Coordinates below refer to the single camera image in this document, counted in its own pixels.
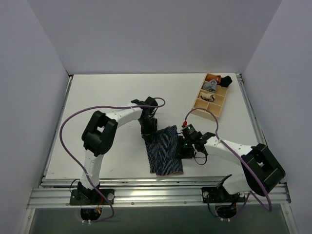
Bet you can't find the navy striped underwear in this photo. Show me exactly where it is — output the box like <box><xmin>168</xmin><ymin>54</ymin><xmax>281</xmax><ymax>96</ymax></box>
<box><xmin>145</xmin><ymin>125</ymin><xmax>183</xmax><ymax>176</ymax></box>

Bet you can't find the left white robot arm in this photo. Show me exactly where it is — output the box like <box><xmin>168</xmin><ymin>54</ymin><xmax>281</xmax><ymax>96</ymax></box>
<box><xmin>78</xmin><ymin>97</ymin><xmax>158</xmax><ymax>204</ymax></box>

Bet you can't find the aluminium rail frame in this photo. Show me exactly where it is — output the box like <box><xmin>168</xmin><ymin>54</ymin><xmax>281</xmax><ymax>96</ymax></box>
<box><xmin>20</xmin><ymin>177</ymin><xmax>298</xmax><ymax>234</ymax></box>

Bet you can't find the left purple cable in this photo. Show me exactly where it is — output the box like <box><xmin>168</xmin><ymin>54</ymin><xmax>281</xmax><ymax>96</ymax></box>
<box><xmin>59</xmin><ymin>97</ymin><xmax>166</xmax><ymax>222</ymax></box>

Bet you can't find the beige rolled garment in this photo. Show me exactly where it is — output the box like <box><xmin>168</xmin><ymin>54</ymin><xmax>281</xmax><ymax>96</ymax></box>
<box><xmin>199</xmin><ymin>92</ymin><xmax>215</xmax><ymax>102</ymax></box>

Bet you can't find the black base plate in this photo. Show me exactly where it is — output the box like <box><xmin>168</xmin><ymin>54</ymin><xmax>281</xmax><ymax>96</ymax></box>
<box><xmin>69</xmin><ymin>189</ymin><xmax>115</xmax><ymax>206</ymax></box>
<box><xmin>201</xmin><ymin>187</ymin><xmax>246</xmax><ymax>203</ymax></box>

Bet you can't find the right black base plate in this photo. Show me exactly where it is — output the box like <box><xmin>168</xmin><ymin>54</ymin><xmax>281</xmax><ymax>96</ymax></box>
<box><xmin>201</xmin><ymin>187</ymin><xmax>246</xmax><ymax>203</ymax></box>

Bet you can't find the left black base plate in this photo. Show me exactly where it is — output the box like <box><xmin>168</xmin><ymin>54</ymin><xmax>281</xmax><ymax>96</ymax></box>
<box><xmin>69</xmin><ymin>189</ymin><xmax>115</xmax><ymax>206</ymax></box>

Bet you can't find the wooden compartment tray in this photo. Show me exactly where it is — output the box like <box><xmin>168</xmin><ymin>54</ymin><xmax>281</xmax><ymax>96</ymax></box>
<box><xmin>192</xmin><ymin>73</ymin><xmax>233</xmax><ymax>121</ymax></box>

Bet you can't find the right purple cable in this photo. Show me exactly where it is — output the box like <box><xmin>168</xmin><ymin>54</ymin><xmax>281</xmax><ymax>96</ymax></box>
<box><xmin>182</xmin><ymin>108</ymin><xmax>273</xmax><ymax>213</ymax></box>

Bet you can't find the black rolled garment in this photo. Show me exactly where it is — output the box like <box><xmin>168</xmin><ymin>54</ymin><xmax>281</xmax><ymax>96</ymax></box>
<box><xmin>219</xmin><ymin>76</ymin><xmax>233</xmax><ymax>88</ymax></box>

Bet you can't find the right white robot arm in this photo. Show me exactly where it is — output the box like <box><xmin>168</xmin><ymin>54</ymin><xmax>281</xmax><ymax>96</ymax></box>
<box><xmin>176</xmin><ymin>124</ymin><xmax>286</xmax><ymax>201</ymax></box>

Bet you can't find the grey rolled garment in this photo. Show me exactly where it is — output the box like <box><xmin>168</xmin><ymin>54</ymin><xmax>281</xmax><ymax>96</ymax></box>
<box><xmin>202</xmin><ymin>79</ymin><xmax>217</xmax><ymax>93</ymax></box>

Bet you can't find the orange rolled garment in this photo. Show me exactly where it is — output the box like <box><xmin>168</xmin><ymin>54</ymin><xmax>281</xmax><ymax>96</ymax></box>
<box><xmin>215</xmin><ymin>75</ymin><xmax>222</xmax><ymax>84</ymax></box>

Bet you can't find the purple cable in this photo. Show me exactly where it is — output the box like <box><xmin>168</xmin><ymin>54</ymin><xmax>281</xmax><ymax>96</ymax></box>
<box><xmin>59</xmin><ymin>97</ymin><xmax>166</xmax><ymax>222</ymax></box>
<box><xmin>182</xmin><ymin>108</ymin><xmax>273</xmax><ymax>213</ymax></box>

